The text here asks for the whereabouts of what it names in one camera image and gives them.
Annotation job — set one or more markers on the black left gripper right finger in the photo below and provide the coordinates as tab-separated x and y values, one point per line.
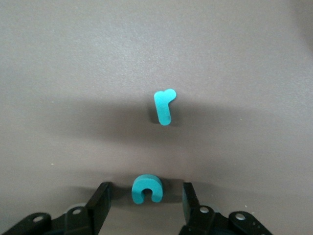
195	218

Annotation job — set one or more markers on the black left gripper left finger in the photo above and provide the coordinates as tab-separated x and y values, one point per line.
93	215

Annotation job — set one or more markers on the teal foam letter c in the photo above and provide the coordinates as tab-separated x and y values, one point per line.
146	181

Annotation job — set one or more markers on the teal foam letter r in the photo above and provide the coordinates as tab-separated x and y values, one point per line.
163	107

